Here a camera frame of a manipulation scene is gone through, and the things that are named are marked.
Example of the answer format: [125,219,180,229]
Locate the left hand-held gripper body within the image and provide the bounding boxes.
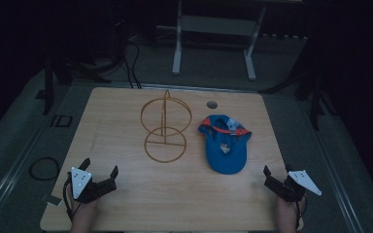
[69,166,118,205]

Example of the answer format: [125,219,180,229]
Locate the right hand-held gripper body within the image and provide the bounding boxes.
[263,169,322,204]

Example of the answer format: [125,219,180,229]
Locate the person's left hand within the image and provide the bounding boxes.
[69,194,100,233]

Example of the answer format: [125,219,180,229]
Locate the person's right hand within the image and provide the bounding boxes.
[275,195,306,233]

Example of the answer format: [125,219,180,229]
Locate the blue baseball cap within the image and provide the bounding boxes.
[197,114,253,176]

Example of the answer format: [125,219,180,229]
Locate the black floor socket box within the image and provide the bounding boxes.
[50,114,74,128]

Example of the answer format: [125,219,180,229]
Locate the dark tripod stand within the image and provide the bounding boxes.
[260,61,339,132]
[41,54,113,117]

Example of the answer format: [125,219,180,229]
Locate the right hand-held gripper cable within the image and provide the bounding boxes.
[293,194,308,229]

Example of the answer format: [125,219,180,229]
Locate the hand-held gripper cable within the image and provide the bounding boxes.
[62,173,79,223]
[293,194,308,229]

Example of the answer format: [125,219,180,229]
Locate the left hand-held gripper cable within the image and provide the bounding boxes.
[62,173,79,223]

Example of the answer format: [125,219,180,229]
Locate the black coiled floor cable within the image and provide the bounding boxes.
[28,156,61,182]

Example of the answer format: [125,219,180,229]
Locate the gold wire hat stand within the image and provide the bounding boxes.
[139,89,193,164]

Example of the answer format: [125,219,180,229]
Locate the black floor cables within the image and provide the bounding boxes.
[121,41,143,89]

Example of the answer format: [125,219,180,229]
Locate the white metal stand frame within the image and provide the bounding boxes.
[156,0,268,83]

